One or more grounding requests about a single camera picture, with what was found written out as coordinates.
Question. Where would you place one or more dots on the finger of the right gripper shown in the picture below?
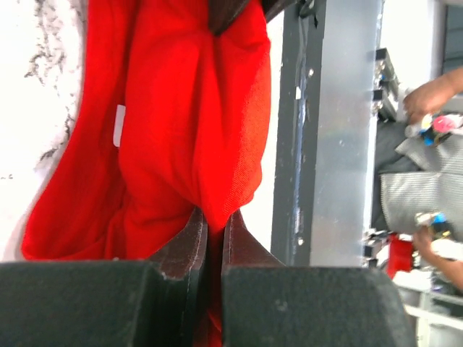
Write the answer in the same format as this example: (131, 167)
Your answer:
(222, 13)

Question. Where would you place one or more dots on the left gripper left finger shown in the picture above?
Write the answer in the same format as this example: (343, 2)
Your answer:
(153, 302)

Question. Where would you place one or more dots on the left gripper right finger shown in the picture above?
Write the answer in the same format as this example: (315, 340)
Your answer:
(265, 303)

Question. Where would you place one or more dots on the red t shirt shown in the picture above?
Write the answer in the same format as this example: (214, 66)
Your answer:
(173, 117)

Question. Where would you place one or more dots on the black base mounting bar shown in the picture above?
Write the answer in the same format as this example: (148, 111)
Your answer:
(302, 43)

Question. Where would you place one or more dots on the person with grey bag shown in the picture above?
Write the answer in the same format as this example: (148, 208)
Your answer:
(412, 178)

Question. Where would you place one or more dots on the aluminium frame rail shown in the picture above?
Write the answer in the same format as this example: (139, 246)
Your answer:
(346, 134)

